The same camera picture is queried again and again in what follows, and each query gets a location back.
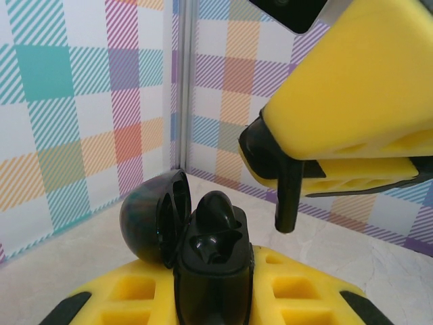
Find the aluminium frame post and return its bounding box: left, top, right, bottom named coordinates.
left=175, top=0, right=194, bottom=174

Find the black earbud charging case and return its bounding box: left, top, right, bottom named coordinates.
left=120, top=169, right=255, bottom=325

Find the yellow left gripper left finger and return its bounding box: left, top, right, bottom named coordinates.
left=42, top=259, right=177, bottom=325

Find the black wireless earbud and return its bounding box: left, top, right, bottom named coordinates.
left=195, top=190, right=244, bottom=238
left=239, top=116, right=304, bottom=235

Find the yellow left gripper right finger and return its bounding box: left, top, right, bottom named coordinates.
left=250, top=245, right=395, bottom=325

